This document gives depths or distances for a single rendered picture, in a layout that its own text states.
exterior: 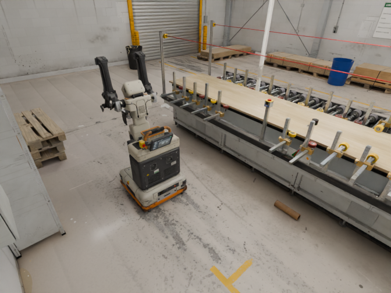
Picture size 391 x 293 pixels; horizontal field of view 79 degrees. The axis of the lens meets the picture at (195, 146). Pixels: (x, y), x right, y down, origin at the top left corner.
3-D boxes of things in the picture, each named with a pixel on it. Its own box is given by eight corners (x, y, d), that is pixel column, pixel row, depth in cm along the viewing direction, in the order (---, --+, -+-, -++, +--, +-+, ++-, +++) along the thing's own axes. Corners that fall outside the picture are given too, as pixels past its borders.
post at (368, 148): (349, 189, 222) (370, 147, 197) (345, 188, 225) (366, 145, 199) (351, 188, 224) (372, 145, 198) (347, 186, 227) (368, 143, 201)
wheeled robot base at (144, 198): (188, 190, 306) (188, 175, 292) (145, 214, 271) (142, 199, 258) (160, 165, 349) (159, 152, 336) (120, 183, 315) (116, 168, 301)
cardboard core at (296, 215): (297, 217, 266) (274, 202, 285) (295, 221, 271) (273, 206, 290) (301, 213, 271) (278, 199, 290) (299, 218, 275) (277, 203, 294)
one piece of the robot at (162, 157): (181, 181, 301) (180, 122, 256) (144, 200, 271) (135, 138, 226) (167, 168, 323) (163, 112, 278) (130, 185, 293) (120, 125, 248)
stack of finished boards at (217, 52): (251, 50, 1049) (251, 46, 1040) (213, 58, 910) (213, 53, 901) (237, 48, 1096) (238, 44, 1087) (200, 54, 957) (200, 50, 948)
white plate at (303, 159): (308, 165, 245) (310, 157, 240) (285, 154, 262) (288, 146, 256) (308, 164, 246) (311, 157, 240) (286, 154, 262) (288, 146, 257)
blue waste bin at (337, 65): (341, 88, 678) (351, 62, 638) (322, 83, 714) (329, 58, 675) (349, 84, 710) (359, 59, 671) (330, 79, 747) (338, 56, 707)
